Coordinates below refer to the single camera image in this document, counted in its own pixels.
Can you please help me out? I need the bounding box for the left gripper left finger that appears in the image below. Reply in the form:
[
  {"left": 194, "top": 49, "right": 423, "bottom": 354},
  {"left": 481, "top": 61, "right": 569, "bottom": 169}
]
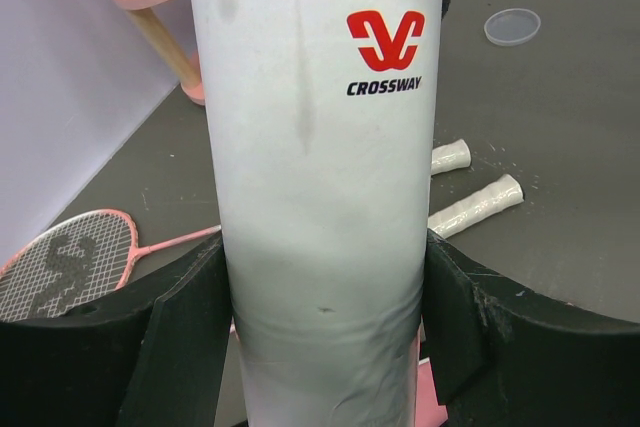
[{"left": 1, "top": 235, "right": 232, "bottom": 426}]

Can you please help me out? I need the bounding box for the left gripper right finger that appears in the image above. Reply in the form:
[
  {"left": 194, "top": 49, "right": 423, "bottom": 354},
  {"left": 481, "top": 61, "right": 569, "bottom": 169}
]
[{"left": 422, "top": 232, "right": 639, "bottom": 426}]

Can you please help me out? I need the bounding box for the clear plastic tube lid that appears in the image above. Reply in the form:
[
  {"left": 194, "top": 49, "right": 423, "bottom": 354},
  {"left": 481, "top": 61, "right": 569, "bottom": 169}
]
[{"left": 483, "top": 8, "right": 541, "bottom": 47}]

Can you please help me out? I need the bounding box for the white shuttlecock tube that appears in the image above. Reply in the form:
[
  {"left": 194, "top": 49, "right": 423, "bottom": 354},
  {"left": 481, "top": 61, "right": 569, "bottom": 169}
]
[{"left": 191, "top": 0, "right": 441, "bottom": 426}]

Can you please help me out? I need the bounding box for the lower pink badminton racket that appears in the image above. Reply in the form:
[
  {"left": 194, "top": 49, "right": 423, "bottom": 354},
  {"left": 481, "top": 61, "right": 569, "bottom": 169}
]
[{"left": 1, "top": 209, "right": 221, "bottom": 322}]

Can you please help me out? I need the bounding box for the pink badminton racket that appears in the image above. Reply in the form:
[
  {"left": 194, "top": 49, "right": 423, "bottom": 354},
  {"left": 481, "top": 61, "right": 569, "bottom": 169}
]
[
  {"left": 1, "top": 209, "right": 221, "bottom": 322},
  {"left": 431, "top": 139, "right": 472, "bottom": 176}
]

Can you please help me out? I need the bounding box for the upper pink badminton racket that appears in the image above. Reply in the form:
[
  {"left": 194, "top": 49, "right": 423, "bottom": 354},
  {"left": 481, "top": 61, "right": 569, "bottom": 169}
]
[{"left": 431, "top": 139, "right": 472, "bottom": 176}]

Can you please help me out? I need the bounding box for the pink racket bag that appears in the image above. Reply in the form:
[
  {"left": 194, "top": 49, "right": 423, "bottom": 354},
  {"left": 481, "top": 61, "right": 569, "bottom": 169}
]
[{"left": 227, "top": 324, "right": 449, "bottom": 427}]

